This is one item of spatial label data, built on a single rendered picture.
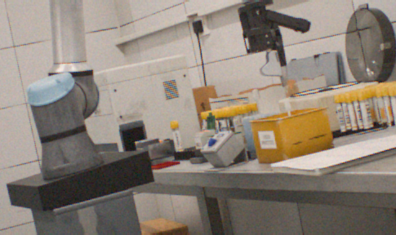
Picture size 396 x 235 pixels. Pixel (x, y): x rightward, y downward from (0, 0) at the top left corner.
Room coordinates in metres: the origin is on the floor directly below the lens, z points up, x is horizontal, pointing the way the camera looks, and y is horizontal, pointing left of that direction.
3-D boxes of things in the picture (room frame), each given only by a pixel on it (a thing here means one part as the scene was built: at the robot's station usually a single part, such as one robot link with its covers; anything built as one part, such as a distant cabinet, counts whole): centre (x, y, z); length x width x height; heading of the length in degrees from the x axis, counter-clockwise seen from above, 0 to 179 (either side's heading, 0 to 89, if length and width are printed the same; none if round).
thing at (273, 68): (2.05, -0.22, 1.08); 0.06 x 0.03 x 0.09; 94
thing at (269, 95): (2.63, -0.24, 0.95); 0.29 x 0.25 x 0.15; 117
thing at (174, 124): (2.43, 0.00, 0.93); 0.17 x 0.09 x 0.11; 27
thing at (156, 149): (2.55, 0.15, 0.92); 0.21 x 0.07 x 0.05; 27
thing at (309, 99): (2.28, -0.35, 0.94); 0.30 x 0.24 x 0.12; 108
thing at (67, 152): (2.06, 0.30, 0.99); 0.15 x 0.15 x 0.10
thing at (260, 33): (2.07, -0.21, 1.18); 0.09 x 0.08 x 0.12; 94
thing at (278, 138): (1.94, -0.22, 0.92); 0.13 x 0.13 x 0.10; 24
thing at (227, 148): (2.05, -0.08, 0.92); 0.13 x 0.07 x 0.08; 117
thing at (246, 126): (2.10, -0.17, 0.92); 0.10 x 0.07 x 0.10; 33
